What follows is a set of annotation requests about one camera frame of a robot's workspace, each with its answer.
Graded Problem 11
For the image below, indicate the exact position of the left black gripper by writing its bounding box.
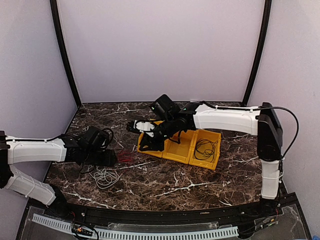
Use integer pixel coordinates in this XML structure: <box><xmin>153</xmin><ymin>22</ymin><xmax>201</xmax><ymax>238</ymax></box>
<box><xmin>84</xmin><ymin>148</ymin><xmax>117</xmax><ymax>167</ymax></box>

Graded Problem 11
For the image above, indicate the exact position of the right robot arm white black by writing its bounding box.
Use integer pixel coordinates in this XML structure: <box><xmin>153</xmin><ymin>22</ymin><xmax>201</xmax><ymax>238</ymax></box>
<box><xmin>133</xmin><ymin>94</ymin><xmax>286</xmax><ymax>217</ymax></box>

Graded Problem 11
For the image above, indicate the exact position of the white cable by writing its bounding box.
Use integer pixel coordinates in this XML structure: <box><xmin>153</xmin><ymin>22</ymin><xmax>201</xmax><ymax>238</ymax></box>
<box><xmin>89</xmin><ymin>167</ymin><xmax>123</xmax><ymax>190</ymax></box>

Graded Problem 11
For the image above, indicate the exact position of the black front rail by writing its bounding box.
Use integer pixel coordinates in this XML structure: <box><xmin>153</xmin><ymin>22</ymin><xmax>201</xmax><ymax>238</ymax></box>
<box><xmin>44</xmin><ymin>198</ymin><xmax>283</xmax><ymax>232</ymax></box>

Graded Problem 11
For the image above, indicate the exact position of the white slotted cable duct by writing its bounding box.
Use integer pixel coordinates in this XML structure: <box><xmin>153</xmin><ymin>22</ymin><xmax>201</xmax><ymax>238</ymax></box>
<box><xmin>32</xmin><ymin>214</ymin><xmax>239</xmax><ymax>240</ymax></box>

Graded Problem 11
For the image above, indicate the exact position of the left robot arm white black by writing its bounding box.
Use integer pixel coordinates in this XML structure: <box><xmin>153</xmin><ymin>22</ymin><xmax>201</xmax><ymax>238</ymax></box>
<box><xmin>0</xmin><ymin>126</ymin><xmax>117</xmax><ymax>218</ymax></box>

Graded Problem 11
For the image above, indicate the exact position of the yellow bin left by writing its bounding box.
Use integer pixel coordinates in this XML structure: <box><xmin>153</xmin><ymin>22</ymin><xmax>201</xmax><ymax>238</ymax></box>
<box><xmin>133</xmin><ymin>120</ymin><xmax>166</xmax><ymax>152</ymax></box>

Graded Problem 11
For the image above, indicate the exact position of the left black frame post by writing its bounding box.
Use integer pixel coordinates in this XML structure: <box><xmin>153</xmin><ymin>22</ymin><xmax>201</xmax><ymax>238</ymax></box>
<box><xmin>49</xmin><ymin>0</ymin><xmax>82</xmax><ymax>108</ymax></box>

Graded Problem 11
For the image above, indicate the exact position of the red cable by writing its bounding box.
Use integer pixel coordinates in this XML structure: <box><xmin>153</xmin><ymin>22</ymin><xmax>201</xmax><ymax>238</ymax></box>
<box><xmin>117</xmin><ymin>149</ymin><xmax>135</xmax><ymax>163</ymax></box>

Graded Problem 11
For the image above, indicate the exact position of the yellow bin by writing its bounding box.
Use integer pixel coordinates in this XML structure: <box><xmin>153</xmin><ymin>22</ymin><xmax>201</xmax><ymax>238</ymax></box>
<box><xmin>162</xmin><ymin>130</ymin><xmax>199</xmax><ymax>165</ymax></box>
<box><xmin>133</xmin><ymin>120</ymin><xmax>166</xmax><ymax>152</ymax></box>
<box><xmin>188</xmin><ymin>129</ymin><xmax>222</xmax><ymax>171</ymax></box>

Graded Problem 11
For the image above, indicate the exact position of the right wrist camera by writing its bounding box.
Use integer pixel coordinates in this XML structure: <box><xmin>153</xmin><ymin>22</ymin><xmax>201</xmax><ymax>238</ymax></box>
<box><xmin>126</xmin><ymin>119</ymin><xmax>159</xmax><ymax>138</ymax></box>

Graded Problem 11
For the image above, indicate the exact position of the black cable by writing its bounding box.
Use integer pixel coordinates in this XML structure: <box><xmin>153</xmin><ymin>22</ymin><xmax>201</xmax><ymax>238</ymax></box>
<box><xmin>194</xmin><ymin>138</ymin><xmax>220</xmax><ymax>162</ymax></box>

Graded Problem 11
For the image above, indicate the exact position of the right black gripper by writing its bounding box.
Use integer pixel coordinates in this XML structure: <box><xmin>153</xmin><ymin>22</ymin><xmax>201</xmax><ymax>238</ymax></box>
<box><xmin>139</xmin><ymin>116</ymin><xmax>178</xmax><ymax>152</ymax></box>

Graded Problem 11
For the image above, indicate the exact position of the right black frame post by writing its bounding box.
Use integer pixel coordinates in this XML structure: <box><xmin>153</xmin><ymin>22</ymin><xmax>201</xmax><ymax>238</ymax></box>
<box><xmin>241</xmin><ymin>0</ymin><xmax>272</xmax><ymax>107</ymax></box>

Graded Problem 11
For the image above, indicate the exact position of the yellow bin right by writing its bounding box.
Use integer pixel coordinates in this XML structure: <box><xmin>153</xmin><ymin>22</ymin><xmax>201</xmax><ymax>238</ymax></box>
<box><xmin>188</xmin><ymin>129</ymin><xmax>222</xmax><ymax>171</ymax></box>

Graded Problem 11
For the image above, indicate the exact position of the yellow bin middle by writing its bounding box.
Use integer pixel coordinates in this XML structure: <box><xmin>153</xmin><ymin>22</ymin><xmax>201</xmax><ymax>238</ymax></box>
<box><xmin>162</xmin><ymin>130</ymin><xmax>199</xmax><ymax>165</ymax></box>

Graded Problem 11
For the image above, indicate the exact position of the black frame post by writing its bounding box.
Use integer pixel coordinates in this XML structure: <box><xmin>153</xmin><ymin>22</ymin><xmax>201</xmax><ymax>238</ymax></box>
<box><xmin>241</xmin><ymin>0</ymin><xmax>272</xmax><ymax>107</ymax></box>
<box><xmin>49</xmin><ymin>0</ymin><xmax>82</xmax><ymax>108</ymax></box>

